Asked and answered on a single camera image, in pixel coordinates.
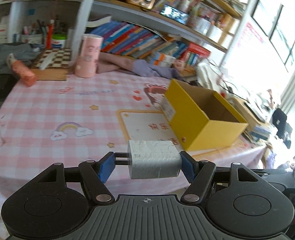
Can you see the yellow cardboard box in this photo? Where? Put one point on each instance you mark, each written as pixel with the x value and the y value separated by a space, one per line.
pixel 201 118

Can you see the pink pig plush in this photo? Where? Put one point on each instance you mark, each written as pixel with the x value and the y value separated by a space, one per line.
pixel 179 65

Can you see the pink purple cloth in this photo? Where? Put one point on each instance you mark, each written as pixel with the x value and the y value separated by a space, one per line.
pixel 109 62

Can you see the white power adapter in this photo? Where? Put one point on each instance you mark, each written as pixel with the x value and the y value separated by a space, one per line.
pixel 150 159

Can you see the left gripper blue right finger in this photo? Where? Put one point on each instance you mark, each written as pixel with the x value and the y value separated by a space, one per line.
pixel 199 174

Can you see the grey clothing pile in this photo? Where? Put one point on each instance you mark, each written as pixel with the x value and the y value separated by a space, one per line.
pixel 25 52

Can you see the white bookshelf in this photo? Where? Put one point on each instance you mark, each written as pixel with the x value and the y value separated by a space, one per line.
pixel 215 24

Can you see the stack of books and papers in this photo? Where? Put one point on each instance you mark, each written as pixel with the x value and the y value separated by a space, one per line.
pixel 256 128

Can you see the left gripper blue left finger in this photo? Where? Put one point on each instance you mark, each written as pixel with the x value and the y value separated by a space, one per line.
pixel 94 175

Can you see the pink cylindrical container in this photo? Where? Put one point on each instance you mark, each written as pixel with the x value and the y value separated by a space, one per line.
pixel 87 60

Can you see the pink checkered tablecloth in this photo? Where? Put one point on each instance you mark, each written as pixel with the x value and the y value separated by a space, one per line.
pixel 75 120

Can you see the orange white medicine box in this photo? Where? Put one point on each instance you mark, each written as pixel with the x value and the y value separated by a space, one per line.
pixel 162 60

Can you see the wooden chess board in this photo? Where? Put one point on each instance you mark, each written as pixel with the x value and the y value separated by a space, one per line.
pixel 52 65

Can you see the orange pink bottle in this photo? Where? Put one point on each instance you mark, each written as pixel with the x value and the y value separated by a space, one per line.
pixel 19 68

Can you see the row of colourful books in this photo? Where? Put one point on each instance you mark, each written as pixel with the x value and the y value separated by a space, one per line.
pixel 131 40

